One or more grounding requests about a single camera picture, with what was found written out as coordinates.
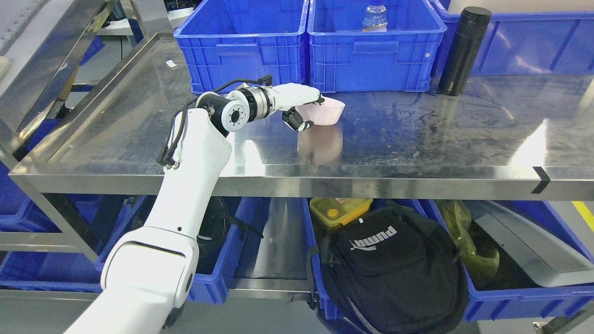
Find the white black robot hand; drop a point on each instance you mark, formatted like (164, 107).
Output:
(286, 97)

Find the pink plastic bowl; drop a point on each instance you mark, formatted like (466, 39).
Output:
(325, 114)

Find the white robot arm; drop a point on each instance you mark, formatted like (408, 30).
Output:
(150, 270)

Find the blue crate back middle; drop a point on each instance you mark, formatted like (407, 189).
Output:
(345, 58)

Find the blue crate back left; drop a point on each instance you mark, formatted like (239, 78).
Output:
(224, 40)

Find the clear water bottle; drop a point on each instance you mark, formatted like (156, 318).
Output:
(375, 19)

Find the yellow lunch box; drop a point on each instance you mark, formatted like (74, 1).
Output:
(333, 213)

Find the black helmet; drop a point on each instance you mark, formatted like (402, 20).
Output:
(214, 229)

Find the black puma backpack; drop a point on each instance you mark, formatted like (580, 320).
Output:
(392, 271)

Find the blue crate under table left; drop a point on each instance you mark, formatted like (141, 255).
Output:
(212, 279)

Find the blue crate under table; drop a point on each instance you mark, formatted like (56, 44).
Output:
(512, 294)
(212, 279)

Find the black thermos bottle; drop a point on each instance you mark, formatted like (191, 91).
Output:
(467, 41)

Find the green plastic bag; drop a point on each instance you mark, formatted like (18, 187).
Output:
(479, 254)

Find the blue crate back right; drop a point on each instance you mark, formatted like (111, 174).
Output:
(525, 37)

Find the blue crate under table right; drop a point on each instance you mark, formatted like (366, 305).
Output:
(512, 294)

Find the grey flat device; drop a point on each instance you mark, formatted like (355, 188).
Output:
(544, 257)

